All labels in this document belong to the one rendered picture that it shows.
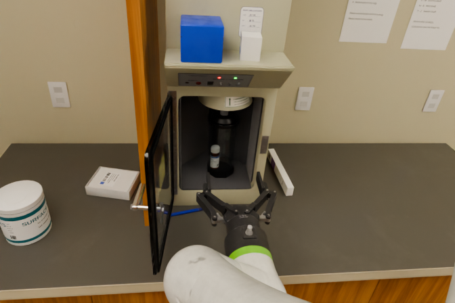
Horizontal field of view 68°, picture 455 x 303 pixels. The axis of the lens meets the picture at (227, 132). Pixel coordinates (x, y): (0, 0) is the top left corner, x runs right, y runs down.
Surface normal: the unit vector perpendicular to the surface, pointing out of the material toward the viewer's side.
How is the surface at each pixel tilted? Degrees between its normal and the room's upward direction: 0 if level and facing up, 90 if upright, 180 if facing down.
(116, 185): 0
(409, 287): 90
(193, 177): 0
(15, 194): 0
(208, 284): 42
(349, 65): 90
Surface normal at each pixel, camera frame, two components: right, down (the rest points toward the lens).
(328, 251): 0.07, -0.85
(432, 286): 0.11, 0.53
